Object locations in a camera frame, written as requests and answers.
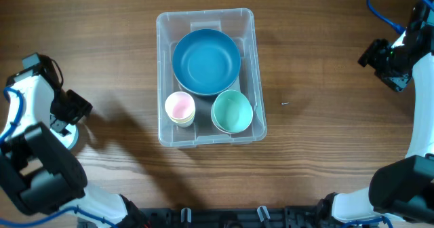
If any light blue bowl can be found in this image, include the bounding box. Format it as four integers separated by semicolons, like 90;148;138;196
50;124;79;150

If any pink plastic cup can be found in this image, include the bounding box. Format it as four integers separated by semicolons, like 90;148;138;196
164;92;195;120

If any cream plastic cup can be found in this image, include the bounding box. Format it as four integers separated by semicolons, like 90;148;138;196
172;117;194;128

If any yellow plastic cup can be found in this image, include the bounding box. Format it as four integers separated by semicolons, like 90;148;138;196
169;114;195;124

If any dark blue bowl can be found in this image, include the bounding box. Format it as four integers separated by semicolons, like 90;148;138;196
172;29;241;96

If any pink bowl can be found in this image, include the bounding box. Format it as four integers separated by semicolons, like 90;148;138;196
211;104;234;134

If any mint green bowl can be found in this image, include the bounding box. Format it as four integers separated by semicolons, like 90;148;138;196
213;90;253;134

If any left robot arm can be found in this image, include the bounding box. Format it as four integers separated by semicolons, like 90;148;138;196
1;53;151;227

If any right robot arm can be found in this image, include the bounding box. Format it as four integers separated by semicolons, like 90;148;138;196
316;0;433;227

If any clear plastic storage container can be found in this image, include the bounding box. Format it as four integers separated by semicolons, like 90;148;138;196
156;8;267;148

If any white label in container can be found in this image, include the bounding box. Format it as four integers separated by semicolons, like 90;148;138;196
230;77;241;92

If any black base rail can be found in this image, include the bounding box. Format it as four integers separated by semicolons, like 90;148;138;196
141;206;342;228

